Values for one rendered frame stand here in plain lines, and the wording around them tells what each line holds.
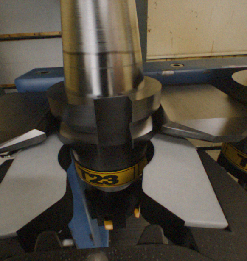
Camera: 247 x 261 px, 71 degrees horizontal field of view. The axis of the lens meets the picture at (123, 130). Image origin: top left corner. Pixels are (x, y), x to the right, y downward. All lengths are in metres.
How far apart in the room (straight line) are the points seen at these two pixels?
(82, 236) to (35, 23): 0.64
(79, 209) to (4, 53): 0.66
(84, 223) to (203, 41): 1.10
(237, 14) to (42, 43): 0.99
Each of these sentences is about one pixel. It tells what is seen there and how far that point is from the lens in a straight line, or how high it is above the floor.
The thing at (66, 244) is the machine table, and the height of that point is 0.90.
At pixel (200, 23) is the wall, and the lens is 1.17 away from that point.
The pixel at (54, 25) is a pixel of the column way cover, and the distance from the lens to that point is 0.70.
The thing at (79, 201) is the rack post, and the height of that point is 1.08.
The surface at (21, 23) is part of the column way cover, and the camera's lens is 0.74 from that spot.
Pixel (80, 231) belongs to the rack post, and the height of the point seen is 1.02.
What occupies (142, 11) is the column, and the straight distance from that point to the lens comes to 0.73.
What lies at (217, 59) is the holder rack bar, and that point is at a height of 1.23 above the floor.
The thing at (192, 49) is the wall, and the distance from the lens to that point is 1.17.
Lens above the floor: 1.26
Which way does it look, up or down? 31 degrees down
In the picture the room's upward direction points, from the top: 3 degrees counter-clockwise
